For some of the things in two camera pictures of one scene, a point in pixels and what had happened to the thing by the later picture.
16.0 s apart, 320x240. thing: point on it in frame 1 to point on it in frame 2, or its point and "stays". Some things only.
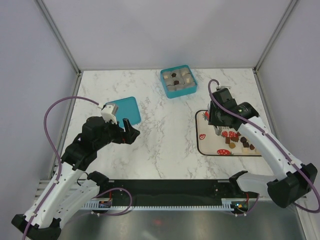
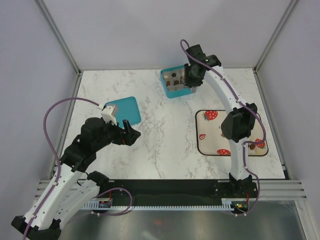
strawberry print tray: (230, 142) stays
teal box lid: (127, 108) stays
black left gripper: (126, 137) stays
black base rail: (172, 192) stays
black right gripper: (212, 119) to (188, 81)
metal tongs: (218, 130) to (193, 89)
